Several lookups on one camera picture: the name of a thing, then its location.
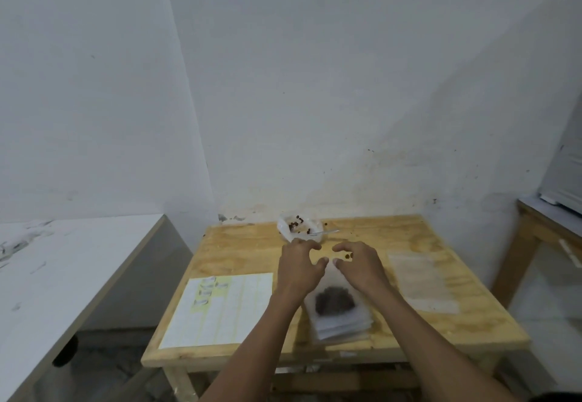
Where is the wooden side table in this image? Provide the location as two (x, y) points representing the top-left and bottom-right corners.
(491, 197), (582, 311)

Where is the person's left forearm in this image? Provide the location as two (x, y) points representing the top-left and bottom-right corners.
(199, 292), (307, 402)

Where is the clear plastic bowl with seeds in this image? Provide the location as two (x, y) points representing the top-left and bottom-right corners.
(277, 216), (325, 244)

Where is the person's right forearm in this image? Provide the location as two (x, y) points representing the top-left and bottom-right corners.
(363, 284), (520, 402)

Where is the white table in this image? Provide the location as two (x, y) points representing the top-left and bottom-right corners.
(0, 214), (167, 402)

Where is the light wooden table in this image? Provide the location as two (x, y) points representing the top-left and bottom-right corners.
(141, 215), (532, 402)

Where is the black round object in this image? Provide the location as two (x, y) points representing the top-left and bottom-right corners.
(52, 336), (79, 368)

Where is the pile of empty clear bags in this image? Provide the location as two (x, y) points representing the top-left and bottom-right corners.
(387, 252), (461, 315)

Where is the person's right hand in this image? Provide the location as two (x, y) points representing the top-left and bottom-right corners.
(332, 241), (393, 297)

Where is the clear seed packet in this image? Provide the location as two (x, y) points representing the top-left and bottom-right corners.
(304, 256), (366, 325)

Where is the white grid paper sheet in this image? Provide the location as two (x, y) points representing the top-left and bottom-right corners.
(158, 273), (274, 350)

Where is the grey white appliance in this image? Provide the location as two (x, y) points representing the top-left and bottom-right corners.
(539, 97), (582, 216)

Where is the person's left hand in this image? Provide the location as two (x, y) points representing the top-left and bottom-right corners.
(274, 239), (329, 299)

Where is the stack of filled plastic bags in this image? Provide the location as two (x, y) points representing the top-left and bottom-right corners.
(304, 295), (375, 346)

